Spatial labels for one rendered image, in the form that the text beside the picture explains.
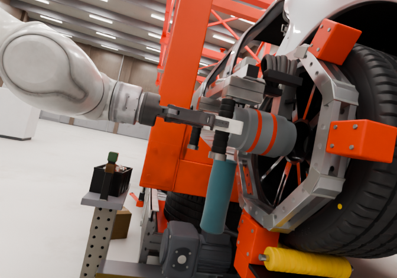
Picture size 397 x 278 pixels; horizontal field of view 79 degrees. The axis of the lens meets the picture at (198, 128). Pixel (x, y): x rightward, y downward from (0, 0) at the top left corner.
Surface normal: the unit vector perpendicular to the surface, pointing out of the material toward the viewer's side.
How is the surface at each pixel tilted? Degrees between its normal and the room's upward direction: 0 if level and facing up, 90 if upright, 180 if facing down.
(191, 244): 90
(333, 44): 125
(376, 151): 90
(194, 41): 90
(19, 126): 90
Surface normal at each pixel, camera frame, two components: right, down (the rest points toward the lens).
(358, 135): -0.96, -0.21
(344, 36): 0.04, 0.55
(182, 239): 0.26, -0.38
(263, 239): 0.19, -0.01
